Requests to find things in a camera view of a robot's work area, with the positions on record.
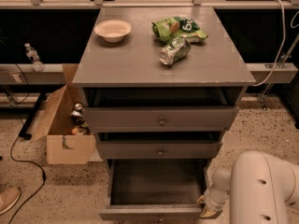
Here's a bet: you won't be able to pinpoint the shoe at left edge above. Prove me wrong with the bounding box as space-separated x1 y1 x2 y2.
0 187 21 215

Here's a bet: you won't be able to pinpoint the clear plastic water bottle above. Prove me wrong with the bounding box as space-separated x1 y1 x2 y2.
24 43 45 72

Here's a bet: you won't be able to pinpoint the cardboard box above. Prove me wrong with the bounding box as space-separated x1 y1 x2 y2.
32 64 95 164

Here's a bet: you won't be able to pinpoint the grey drawer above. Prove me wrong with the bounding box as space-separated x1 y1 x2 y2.
97 141 222 160
83 106 238 133
99 159 208 223

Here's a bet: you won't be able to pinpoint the white bowl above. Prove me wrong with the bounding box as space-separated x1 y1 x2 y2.
94 20 132 43

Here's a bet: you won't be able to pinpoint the green chip bag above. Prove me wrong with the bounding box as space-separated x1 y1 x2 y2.
152 16 207 43

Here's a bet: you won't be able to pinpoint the grey middle drawer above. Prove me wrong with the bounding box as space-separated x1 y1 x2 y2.
97 141 222 160

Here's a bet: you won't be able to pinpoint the grey top drawer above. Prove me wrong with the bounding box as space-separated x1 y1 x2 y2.
83 106 238 133

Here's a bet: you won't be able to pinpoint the items inside cardboard box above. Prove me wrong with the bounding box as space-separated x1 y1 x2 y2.
71 103 90 135

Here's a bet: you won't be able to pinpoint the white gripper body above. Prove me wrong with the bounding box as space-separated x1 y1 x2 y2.
204 169 231 213

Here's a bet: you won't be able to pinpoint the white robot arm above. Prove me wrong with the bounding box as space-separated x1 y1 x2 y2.
197 151 299 224

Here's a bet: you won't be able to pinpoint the black metal leg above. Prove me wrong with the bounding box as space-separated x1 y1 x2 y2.
19 92 47 140

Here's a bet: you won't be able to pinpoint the grey drawer cabinet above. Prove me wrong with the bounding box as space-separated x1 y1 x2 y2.
72 6 257 185

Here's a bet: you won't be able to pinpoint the grey bottom drawer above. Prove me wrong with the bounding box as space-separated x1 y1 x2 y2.
99 159 208 223

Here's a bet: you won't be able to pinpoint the crushed green soda can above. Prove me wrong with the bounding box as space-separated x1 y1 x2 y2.
159 37 191 66

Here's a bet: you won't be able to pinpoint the black floor cable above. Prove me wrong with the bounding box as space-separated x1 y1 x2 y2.
7 63 47 224

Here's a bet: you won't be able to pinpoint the white hanging cable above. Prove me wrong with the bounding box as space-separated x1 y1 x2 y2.
251 0 287 88

